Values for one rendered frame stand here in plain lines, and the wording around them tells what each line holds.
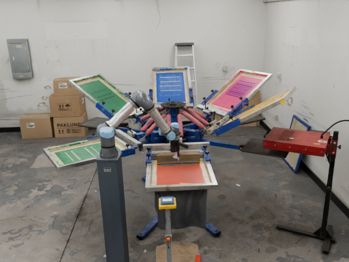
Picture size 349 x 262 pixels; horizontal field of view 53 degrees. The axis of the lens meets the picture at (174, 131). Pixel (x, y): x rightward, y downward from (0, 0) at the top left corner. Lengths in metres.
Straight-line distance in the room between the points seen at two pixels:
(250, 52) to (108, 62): 2.89
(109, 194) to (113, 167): 0.25
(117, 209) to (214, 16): 5.09
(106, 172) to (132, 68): 4.62
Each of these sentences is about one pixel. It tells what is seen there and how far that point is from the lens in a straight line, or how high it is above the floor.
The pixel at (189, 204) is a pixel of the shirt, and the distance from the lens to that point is 3.06.
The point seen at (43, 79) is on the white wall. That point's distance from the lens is 7.74.
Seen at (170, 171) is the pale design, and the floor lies 0.95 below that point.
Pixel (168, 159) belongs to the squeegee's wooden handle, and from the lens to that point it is 3.31.
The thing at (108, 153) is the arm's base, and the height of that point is 1.24.
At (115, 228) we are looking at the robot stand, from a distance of 3.20.
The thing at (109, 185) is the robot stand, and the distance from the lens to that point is 3.00.
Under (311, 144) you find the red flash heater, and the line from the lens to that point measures 3.57.
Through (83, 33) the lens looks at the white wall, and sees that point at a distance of 7.42.
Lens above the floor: 2.30
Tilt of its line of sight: 18 degrees down
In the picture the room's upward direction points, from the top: 1 degrees counter-clockwise
